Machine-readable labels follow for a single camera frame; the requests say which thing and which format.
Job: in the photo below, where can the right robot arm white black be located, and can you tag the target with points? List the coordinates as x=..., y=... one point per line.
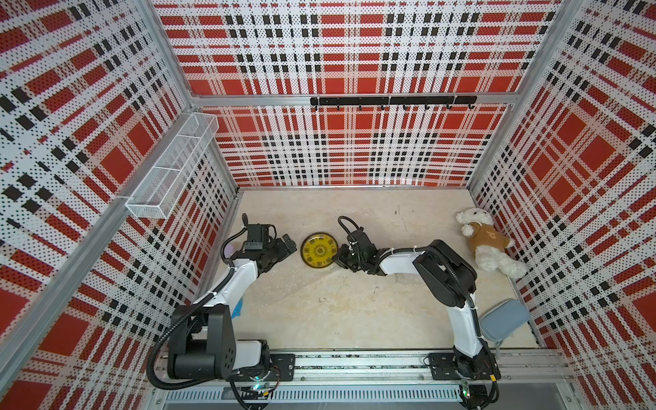
x=448, y=277

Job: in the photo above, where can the blue alarm clock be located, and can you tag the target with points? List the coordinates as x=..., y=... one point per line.
x=236, y=311

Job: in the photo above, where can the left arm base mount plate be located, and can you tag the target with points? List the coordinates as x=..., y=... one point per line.
x=271, y=368

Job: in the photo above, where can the yellow patterned dinner plate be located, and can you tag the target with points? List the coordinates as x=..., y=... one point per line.
x=318, y=250

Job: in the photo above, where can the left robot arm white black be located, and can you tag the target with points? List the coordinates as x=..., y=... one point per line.
x=200, y=345

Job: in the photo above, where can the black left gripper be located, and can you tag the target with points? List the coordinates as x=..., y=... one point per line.
x=282, y=250

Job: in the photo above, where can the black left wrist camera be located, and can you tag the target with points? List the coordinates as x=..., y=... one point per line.
x=260, y=237

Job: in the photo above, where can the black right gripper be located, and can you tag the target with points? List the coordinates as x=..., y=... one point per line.
x=339, y=258

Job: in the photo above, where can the grey blue zip pouch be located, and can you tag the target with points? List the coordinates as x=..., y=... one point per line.
x=503, y=320

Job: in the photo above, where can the clear bubble wrap sheet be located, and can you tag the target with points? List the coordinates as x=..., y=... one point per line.
x=292, y=282

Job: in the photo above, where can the white teddy bear brown shirt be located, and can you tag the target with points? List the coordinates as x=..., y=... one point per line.
x=489, y=246

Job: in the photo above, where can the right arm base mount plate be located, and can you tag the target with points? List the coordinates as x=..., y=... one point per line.
x=456, y=365

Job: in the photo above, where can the black wall hook rail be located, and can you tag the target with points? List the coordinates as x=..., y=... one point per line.
x=447, y=101

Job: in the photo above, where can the white wire mesh shelf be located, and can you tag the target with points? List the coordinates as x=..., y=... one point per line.
x=159, y=191

